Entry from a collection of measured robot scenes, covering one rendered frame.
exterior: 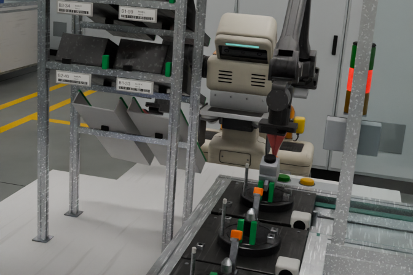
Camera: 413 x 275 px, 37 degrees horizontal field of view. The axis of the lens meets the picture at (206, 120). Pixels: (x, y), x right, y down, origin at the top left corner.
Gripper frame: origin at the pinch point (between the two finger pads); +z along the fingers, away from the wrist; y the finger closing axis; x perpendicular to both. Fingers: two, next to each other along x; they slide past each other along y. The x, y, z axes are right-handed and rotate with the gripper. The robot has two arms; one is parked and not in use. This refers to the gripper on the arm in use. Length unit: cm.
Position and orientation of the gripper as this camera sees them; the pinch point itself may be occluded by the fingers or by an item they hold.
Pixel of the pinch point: (275, 154)
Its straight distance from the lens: 169.3
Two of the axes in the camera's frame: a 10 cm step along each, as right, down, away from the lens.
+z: -0.8, 9.7, 2.3
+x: 2.5, -2.1, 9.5
